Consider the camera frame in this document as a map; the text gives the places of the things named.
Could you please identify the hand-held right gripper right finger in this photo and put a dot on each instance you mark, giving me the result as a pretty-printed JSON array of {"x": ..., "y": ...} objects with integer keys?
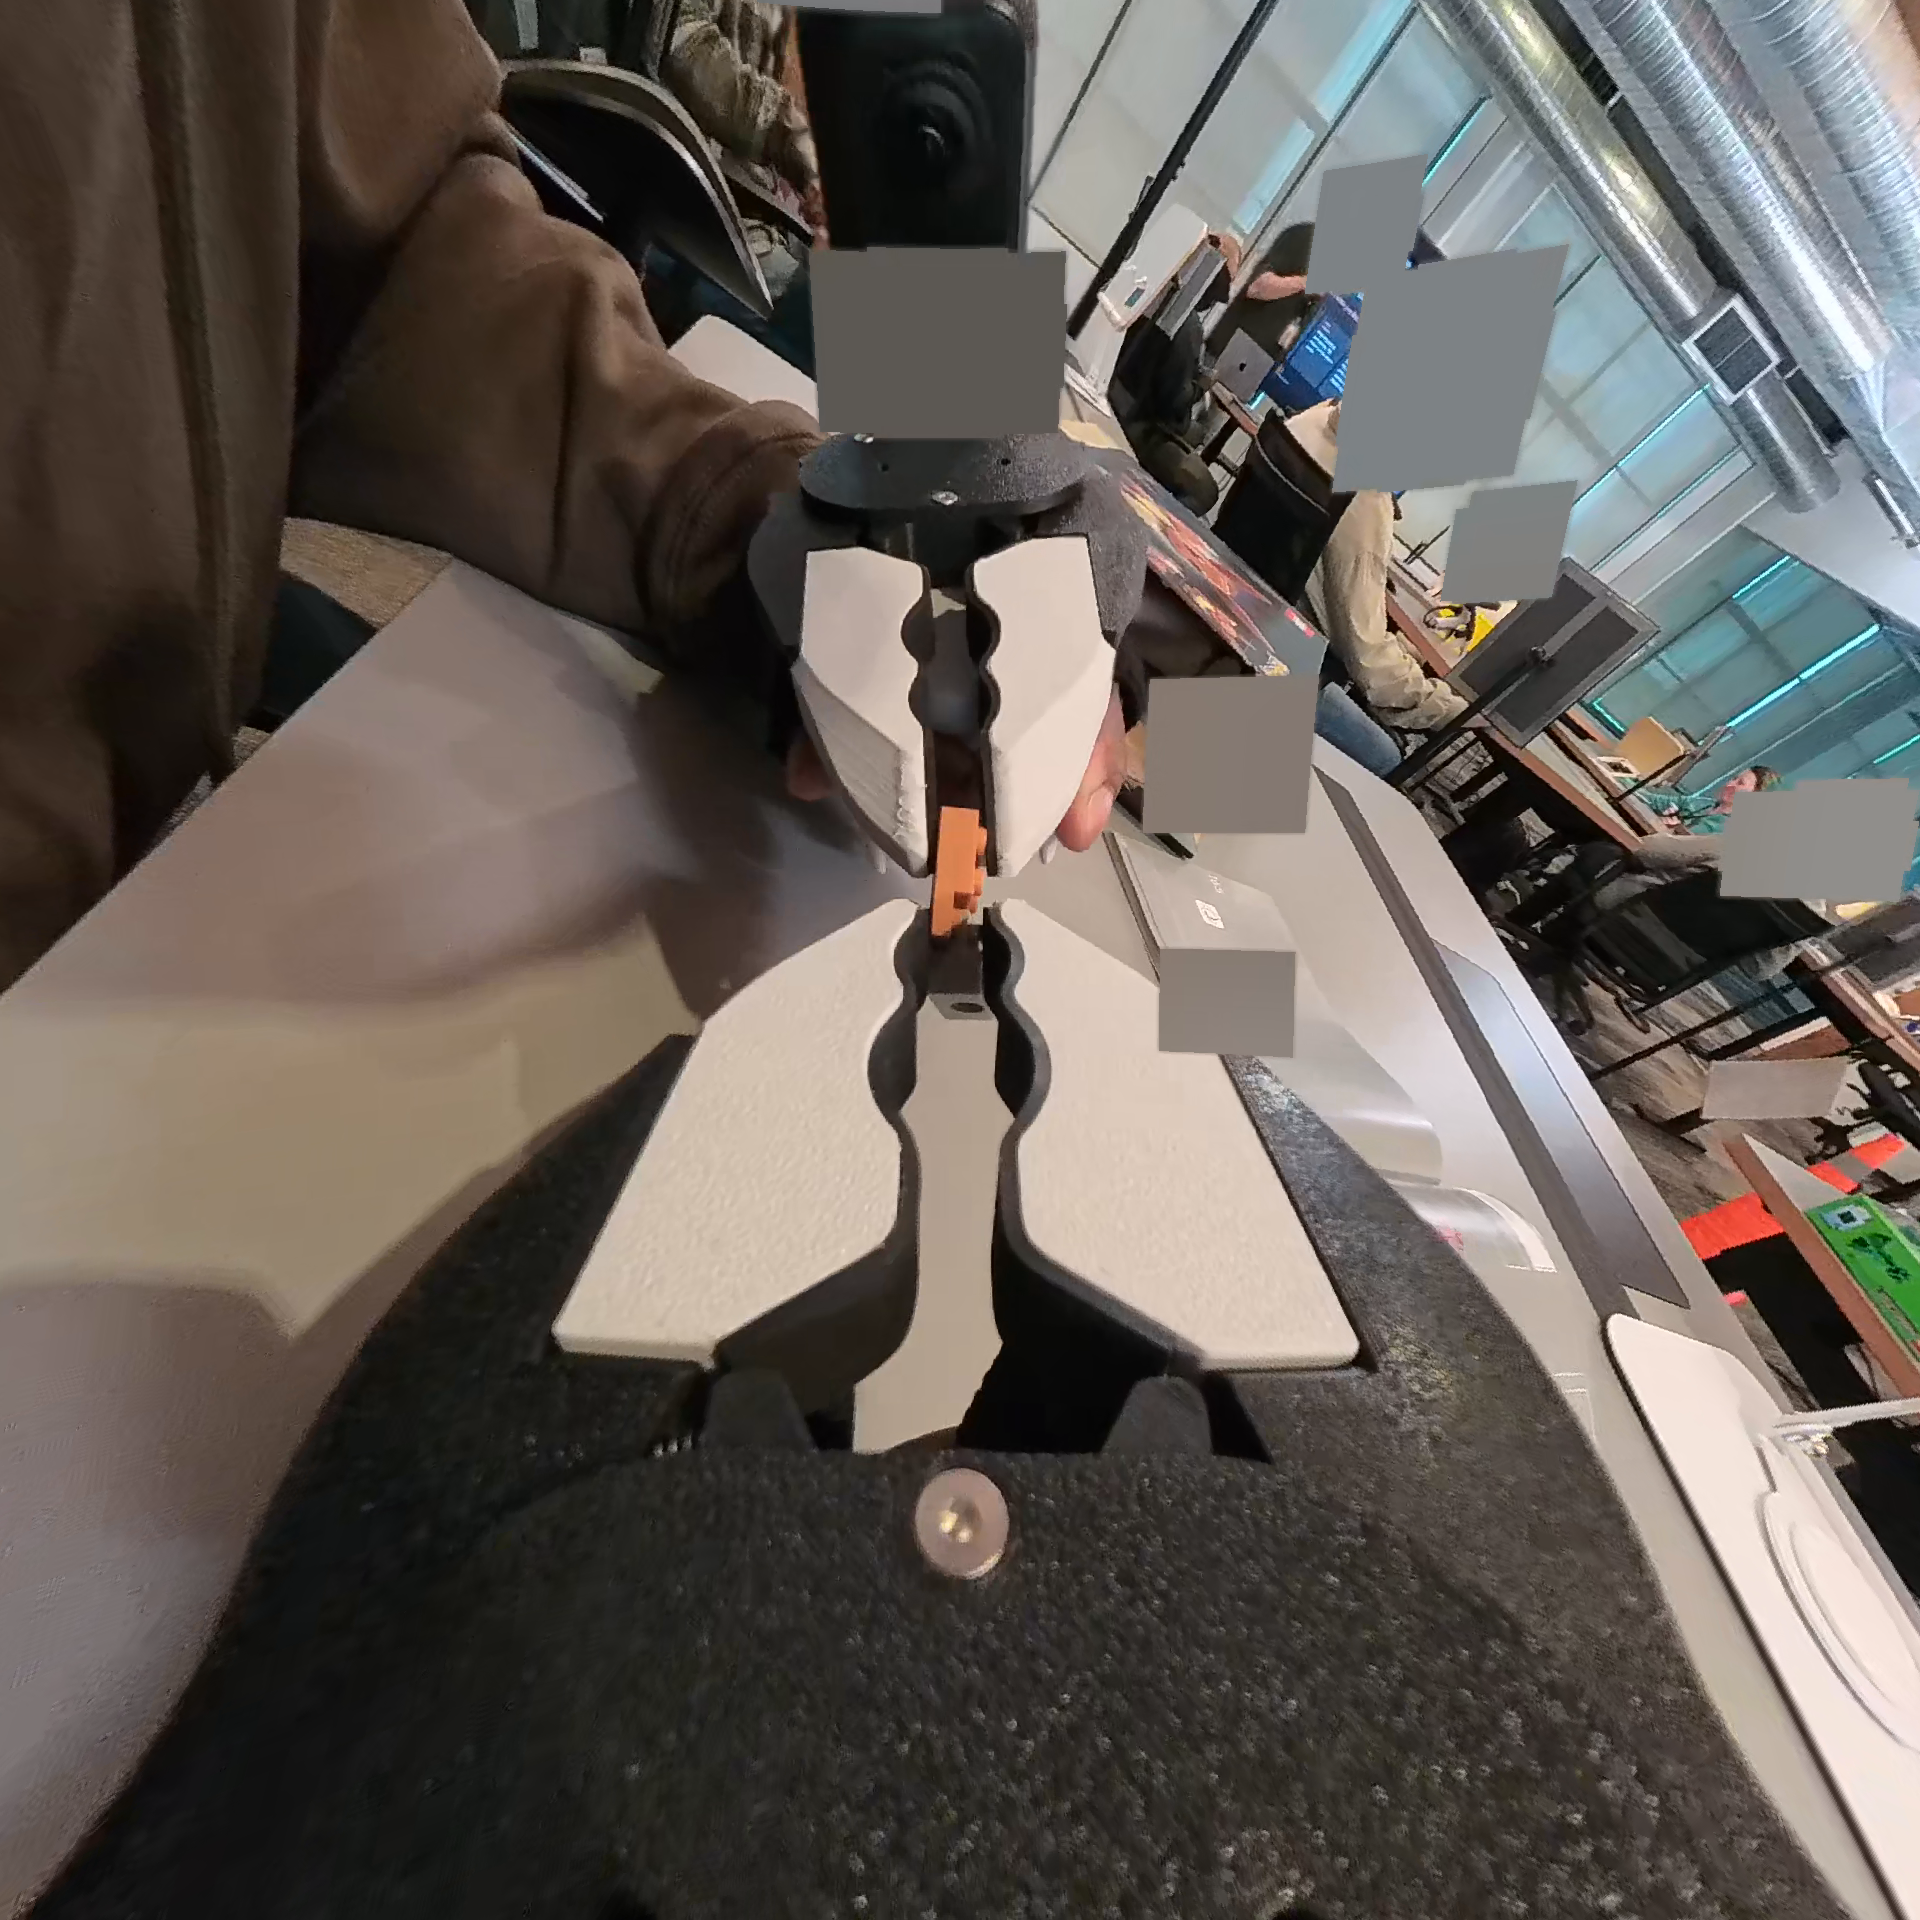
[{"x": 1169, "y": 1200}]

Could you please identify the wooden side table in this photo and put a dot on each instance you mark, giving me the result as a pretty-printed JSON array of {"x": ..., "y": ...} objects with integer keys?
[{"x": 1785, "y": 1200}]

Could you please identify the printed brick set box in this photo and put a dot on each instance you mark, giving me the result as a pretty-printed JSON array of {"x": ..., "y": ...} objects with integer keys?
[{"x": 1199, "y": 556}]

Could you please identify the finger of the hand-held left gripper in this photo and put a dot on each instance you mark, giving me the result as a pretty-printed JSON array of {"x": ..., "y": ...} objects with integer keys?
[
  {"x": 855, "y": 690},
  {"x": 1052, "y": 677}
]

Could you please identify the green printed box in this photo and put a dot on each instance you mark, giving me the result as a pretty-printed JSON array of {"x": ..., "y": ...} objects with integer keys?
[{"x": 1875, "y": 1261}]

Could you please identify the silver ventilation duct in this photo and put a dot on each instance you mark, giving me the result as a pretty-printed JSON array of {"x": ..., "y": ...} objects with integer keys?
[
  {"x": 1844, "y": 121},
  {"x": 1636, "y": 226}
]

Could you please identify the person's left hand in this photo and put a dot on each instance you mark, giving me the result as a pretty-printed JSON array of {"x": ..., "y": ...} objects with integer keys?
[{"x": 1092, "y": 787}]

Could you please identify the grey desk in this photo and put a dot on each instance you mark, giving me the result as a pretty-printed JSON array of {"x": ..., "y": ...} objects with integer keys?
[{"x": 377, "y": 901}]

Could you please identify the person's brown jacket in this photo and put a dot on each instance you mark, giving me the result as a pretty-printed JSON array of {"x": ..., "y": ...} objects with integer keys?
[{"x": 148, "y": 450}]

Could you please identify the orange brick plate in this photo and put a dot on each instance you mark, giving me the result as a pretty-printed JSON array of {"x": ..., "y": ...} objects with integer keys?
[{"x": 953, "y": 877}]

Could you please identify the grey monitor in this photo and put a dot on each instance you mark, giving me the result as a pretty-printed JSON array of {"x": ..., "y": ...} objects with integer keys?
[{"x": 1561, "y": 643}]

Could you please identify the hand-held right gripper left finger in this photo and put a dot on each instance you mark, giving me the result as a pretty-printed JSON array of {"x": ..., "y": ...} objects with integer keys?
[{"x": 733, "y": 1200}]

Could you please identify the clear acrylic bracket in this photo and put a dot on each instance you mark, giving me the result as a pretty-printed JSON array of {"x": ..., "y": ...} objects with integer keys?
[{"x": 1844, "y": 1417}]

